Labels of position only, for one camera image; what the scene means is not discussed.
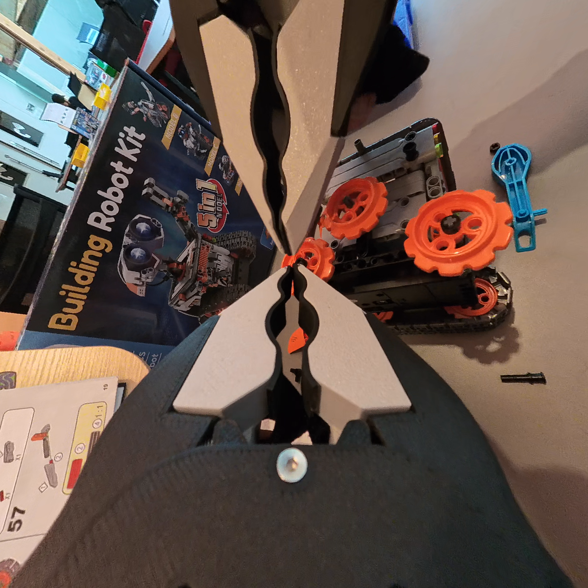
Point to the teal plastic wrench tool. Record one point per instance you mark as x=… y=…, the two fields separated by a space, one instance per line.
x=522 y=216

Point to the robot kit box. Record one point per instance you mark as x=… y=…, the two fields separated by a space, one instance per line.
x=92 y=230

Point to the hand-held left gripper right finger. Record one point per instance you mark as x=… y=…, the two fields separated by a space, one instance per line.
x=363 y=367

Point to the black pin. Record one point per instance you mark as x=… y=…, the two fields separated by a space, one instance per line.
x=524 y=377

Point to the instruction booklet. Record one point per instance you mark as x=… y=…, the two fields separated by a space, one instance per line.
x=37 y=459

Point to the small orange connector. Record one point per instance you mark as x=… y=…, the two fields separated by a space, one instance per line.
x=298 y=342

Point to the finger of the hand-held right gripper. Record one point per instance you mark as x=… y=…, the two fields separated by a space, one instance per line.
x=230 y=73
x=317 y=73

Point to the orange gear wheel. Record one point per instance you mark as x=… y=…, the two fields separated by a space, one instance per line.
x=322 y=262
x=423 y=243
x=335 y=216

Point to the grey toy robot vehicle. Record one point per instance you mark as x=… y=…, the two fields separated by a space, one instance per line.
x=404 y=165

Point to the blue plastic bin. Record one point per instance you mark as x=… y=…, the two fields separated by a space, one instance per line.
x=404 y=23

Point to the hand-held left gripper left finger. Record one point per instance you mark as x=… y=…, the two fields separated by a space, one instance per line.
x=220 y=367

